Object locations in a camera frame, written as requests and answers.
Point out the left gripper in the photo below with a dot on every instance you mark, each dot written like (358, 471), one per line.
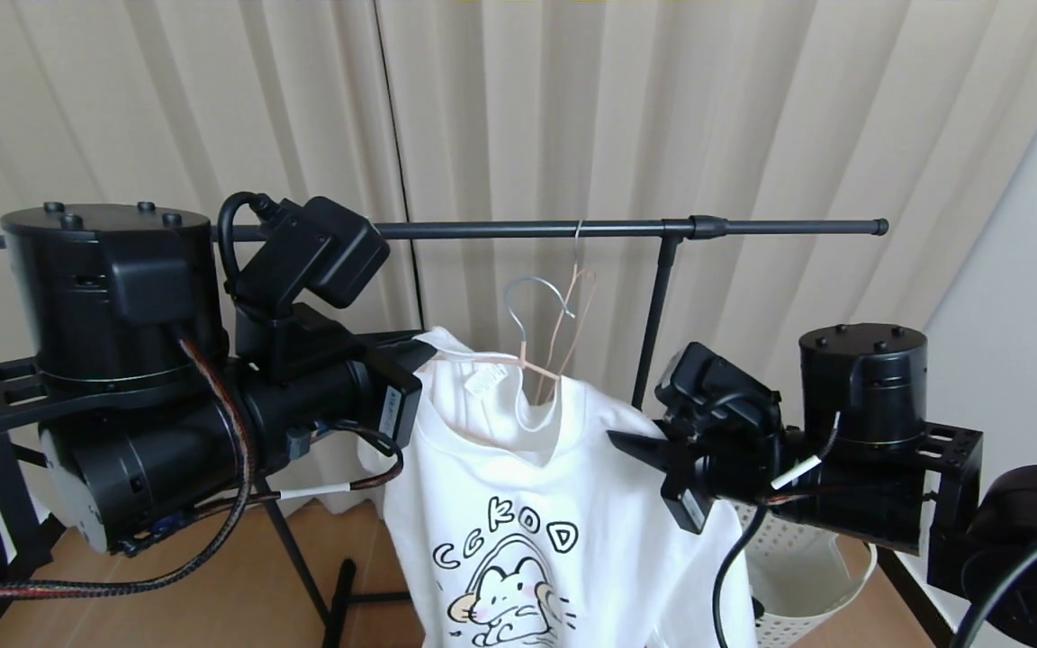
(320, 405)

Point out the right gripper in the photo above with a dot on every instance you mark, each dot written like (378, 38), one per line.
(734, 468)

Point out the pink clothes hanger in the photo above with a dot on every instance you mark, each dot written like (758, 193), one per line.
(579, 243)
(523, 346)

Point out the white garment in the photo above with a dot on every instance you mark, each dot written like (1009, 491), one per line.
(500, 468)

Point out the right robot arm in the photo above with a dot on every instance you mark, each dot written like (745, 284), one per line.
(861, 396)

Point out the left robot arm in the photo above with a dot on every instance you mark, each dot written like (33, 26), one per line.
(104, 297)

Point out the black clothes rack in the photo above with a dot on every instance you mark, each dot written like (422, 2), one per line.
(500, 229)

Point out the white laundry basket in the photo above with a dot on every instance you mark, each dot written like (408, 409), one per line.
(798, 576)

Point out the beige curtain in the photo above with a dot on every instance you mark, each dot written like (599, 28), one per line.
(662, 108)

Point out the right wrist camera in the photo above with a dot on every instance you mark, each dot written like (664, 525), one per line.
(716, 387)

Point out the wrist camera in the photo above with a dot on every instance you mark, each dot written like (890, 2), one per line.
(329, 252)
(716, 387)

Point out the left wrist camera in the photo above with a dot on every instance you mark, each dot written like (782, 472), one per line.
(329, 252)

